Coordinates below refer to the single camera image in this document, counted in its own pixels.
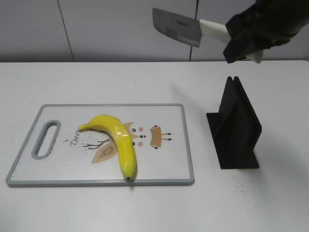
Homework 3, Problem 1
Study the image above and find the black gloved hand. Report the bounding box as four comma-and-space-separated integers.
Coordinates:
223, 0, 309, 63

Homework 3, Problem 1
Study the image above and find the yellow plastic banana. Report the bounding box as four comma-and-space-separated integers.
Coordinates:
78, 115, 136, 181

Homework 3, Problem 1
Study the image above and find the white-handled cleaver knife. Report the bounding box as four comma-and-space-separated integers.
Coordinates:
152, 4, 265, 63

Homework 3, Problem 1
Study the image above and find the black knife stand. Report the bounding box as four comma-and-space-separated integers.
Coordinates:
206, 76, 262, 169

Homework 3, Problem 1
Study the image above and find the white grey-rimmed cutting board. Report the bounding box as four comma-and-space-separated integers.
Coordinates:
6, 103, 194, 187

